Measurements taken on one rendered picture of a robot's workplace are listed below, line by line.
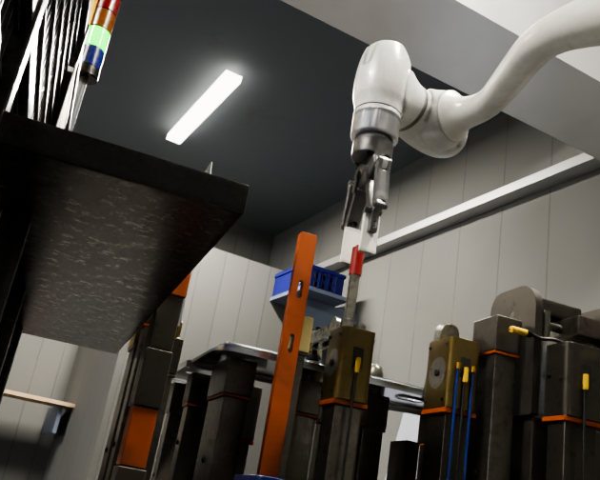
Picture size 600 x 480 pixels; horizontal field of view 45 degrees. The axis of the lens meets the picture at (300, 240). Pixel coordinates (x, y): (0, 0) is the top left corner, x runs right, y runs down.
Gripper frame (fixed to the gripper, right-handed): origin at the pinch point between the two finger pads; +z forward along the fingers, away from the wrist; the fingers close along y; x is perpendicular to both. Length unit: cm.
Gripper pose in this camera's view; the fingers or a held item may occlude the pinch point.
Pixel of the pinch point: (358, 244)
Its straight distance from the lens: 128.7
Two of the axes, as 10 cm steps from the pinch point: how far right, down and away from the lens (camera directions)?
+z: -1.6, 9.2, -3.5
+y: -3.5, 2.8, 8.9
